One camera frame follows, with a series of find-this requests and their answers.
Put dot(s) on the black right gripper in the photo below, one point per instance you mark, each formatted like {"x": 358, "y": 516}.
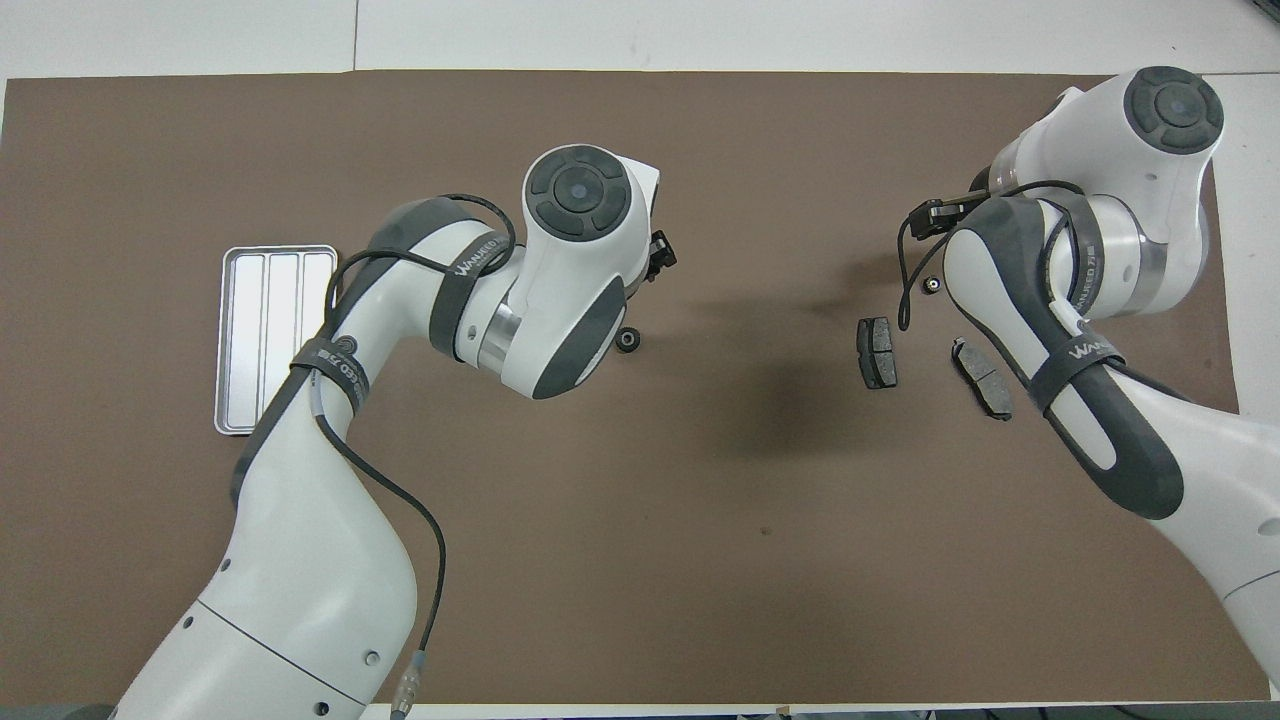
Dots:
{"x": 985, "y": 182}

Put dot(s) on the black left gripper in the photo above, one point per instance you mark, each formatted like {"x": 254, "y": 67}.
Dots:
{"x": 660, "y": 258}

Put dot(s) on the small black bearing gear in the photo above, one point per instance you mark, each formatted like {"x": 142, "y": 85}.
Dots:
{"x": 932, "y": 285}

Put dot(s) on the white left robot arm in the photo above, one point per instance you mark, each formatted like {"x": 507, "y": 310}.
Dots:
{"x": 300, "y": 560}

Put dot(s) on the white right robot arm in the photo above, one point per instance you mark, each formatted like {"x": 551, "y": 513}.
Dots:
{"x": 1140, "y": 250}

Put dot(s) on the silver metal tray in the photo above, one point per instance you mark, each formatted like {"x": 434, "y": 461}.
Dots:
{"x": 250, "y": 330}

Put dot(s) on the long dark brake pad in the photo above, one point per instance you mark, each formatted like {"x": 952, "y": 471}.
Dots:
{"x": 978, "y": 375}

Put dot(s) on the short dark brake pad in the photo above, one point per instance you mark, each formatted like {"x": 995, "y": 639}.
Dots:
{"x": 878, "y": 353}

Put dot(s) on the brown table mat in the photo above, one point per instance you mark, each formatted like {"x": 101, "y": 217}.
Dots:
{"x": 700, "y": 550}

